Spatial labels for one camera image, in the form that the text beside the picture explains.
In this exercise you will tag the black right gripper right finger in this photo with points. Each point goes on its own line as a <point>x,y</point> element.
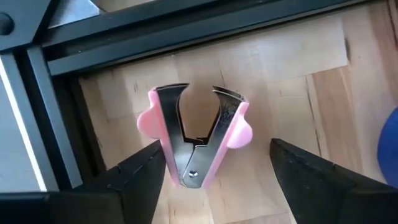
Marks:
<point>311,186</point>

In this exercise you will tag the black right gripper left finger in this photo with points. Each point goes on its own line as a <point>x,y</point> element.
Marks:
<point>136,186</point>

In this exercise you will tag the pink staple remover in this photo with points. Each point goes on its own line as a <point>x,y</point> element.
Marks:
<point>174,130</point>

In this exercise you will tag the dark blue tape roll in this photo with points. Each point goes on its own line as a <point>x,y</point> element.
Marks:
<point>390,149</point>

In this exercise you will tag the black aluminium frame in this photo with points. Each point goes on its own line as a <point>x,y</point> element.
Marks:
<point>155,43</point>

